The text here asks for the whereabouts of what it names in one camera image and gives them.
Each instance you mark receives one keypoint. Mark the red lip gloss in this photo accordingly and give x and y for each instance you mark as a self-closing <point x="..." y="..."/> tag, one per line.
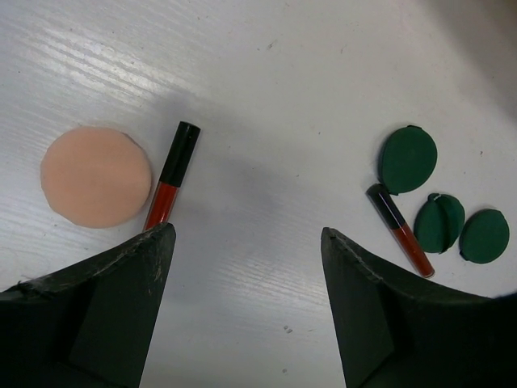
<point x="391" y="215"/>
<point x="173" y="173"/>

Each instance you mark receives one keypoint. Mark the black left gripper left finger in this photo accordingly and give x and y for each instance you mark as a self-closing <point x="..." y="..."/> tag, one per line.
<point x="90" y="324"/>

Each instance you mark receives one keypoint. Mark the green round pad folded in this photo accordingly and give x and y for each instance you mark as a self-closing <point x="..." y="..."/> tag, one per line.
<point x="439" y="222"/>

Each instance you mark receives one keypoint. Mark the red lip gloss by pads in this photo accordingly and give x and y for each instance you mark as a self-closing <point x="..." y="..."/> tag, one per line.
<point x="391" y="215"/>

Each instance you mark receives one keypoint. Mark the green round pad leftmost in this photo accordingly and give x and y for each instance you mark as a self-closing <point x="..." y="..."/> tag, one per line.
<point x="406" y="159"/>

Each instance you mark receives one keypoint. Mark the peach round makeup puff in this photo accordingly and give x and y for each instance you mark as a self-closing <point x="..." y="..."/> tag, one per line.
<point x="95" y="177"/>

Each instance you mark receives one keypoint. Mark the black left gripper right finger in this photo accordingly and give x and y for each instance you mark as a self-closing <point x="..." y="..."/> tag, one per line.
<point x="397" y="329"/>

